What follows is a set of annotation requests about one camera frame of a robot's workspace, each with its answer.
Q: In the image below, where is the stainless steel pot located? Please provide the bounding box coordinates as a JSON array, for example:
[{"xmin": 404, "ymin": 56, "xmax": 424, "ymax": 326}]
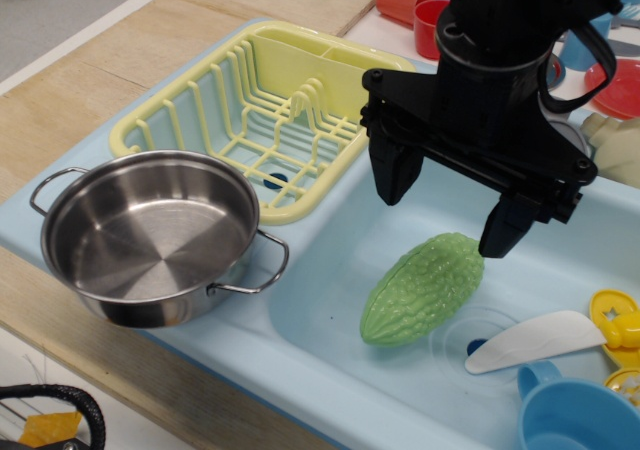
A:
[{"xmin": 40, "ymin": 150, "xmax": 264, "ymax": 329}]

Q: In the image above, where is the yellow plastic toy piece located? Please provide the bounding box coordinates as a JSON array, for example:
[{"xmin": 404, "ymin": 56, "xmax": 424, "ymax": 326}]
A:
[{"xmin": 589, "ymin": 289, "xmax": 639, "ymax": 408}]

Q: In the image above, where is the cream toy faucet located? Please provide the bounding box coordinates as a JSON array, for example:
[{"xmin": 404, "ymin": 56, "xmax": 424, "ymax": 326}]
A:
[{"xmin": 580, "ymin": 113, "xmax": 639, "ymax": 188}]

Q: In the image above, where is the light blue toy sink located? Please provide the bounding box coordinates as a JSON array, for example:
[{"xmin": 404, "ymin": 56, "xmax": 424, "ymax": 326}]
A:
[{"xmin": 0, "ymin": 17, "xmax": 640, "ymax": 450}]

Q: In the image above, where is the yellow plastic dish rack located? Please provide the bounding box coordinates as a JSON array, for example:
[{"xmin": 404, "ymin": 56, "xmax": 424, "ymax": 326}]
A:
[{"xmin": 108, "ymin": 21, "xmax": 410, "ymax": 225}]

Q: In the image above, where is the red plastic cup upright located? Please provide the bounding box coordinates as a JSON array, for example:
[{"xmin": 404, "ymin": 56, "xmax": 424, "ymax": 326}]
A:
[{"xmin": 413, "ymin": 0, "xmax": 449, "ymax": 61}]

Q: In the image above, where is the red plastic plate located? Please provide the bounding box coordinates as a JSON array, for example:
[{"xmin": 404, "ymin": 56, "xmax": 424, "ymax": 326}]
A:
[{"xmin": 588, "ymin": 59, "xmax": 639, "ymax": 120}]

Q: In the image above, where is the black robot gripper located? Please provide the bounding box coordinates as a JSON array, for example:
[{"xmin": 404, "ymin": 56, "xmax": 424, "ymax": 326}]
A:
[{"xmin": 362, "ymin": 56, "xmax": 597, "ymax": 259}]

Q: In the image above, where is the yellow tape piece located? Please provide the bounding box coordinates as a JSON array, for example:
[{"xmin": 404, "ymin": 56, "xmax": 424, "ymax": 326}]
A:
[{"xmin": 18, "ymin": 411, "xmax": 82, "ymax": 448}]

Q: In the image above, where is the black braided cable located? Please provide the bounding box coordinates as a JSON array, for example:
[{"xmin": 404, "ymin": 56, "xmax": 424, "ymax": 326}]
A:
[{"xmin": 0, "ymin": 383, "xmax": 107, "ymax": 450}]

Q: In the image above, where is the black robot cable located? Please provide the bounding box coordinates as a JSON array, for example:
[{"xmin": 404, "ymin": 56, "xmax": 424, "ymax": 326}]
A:
[{"xmin": 537, "ymin": 20, "xmax": 619, "ymax": 114}]

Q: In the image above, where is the red plastic cup lying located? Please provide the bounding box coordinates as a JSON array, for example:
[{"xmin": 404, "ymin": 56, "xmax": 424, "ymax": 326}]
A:
[{"xmin": 375, "ymin": 0, "xmax": 430, "ymax": 27}]

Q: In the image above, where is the blue plastic cup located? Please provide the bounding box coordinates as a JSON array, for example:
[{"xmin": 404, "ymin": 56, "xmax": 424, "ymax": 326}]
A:
[{"xmin": 517, "ymin": 361, "xmax": 639, "ymax": 449}]

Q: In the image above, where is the blue plastic cup background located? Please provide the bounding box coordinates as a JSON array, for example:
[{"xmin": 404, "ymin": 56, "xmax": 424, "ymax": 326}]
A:
[{"xmin": 559, "ymin": 14, "xmax": 615, "ymax": 72}]

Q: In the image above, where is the green bumpy toy squash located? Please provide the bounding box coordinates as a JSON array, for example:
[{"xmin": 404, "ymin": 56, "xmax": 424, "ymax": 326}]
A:
[{"xmin": 359, "ymin": 233, "xmax": 484, "ymax": 347}]

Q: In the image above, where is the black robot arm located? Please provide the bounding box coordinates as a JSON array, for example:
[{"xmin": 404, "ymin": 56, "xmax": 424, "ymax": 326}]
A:
[{"xmin": 362, "ymin": 0, "xmax": 623, "ymax": 258}]

